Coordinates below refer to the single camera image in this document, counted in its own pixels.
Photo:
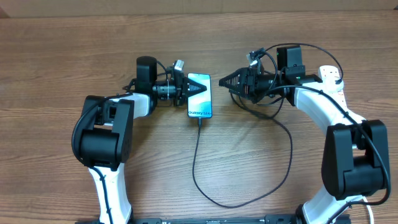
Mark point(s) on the white power strip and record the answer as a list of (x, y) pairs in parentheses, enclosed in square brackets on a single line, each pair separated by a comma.
[(329, 75)]

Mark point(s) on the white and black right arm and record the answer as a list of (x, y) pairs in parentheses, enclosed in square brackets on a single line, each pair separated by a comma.
[(355, 161)]

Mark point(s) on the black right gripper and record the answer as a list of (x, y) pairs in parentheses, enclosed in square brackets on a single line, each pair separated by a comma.
[(244, 76)]

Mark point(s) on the blue Galaxy smartphone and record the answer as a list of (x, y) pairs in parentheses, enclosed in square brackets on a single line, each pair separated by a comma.
[(200, 105)]

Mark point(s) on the white charger plug adapter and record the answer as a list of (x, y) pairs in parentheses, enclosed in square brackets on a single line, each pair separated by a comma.
[(332, 84)]

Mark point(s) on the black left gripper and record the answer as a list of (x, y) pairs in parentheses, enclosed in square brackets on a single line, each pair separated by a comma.
[(181, 91)]

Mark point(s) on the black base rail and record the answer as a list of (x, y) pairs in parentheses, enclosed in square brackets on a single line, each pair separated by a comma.
[(268, 219)]

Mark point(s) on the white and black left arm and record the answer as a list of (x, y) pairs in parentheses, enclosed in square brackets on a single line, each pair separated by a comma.
[(102, 137)]

